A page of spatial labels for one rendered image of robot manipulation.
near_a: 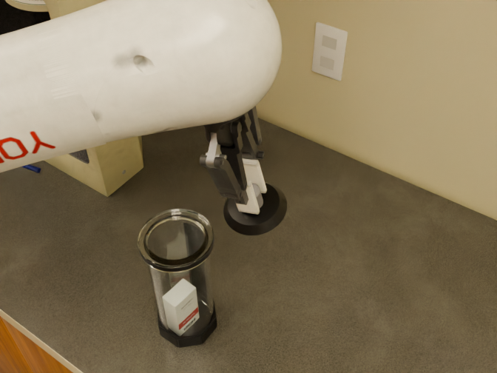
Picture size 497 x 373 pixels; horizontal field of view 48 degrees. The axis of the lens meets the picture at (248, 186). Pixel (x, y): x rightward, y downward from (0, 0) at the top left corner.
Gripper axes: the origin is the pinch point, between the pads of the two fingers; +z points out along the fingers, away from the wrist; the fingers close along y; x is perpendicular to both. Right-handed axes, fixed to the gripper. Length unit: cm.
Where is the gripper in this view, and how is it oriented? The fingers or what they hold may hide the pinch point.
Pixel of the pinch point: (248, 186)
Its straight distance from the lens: 75.7
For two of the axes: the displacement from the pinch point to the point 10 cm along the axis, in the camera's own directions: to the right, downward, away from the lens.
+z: 1.8, 5.7, 8.0
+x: 9.4, 1.4, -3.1
